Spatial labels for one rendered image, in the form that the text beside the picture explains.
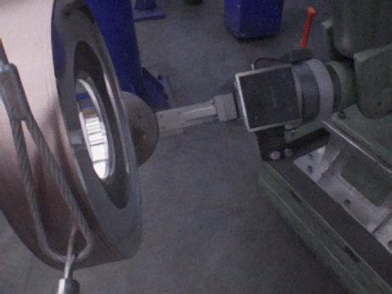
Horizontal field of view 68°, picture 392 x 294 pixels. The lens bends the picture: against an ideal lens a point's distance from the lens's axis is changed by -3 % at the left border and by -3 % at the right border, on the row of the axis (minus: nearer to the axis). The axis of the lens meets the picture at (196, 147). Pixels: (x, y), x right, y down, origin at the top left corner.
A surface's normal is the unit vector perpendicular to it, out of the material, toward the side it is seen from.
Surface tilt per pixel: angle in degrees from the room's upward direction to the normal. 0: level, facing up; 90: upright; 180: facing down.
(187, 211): 0
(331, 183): 0
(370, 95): 95
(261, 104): 49
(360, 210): 0
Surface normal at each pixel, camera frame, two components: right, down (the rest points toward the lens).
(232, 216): -0.03, -0.72
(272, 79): 0.07, 0.05
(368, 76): 0.20, 0.73
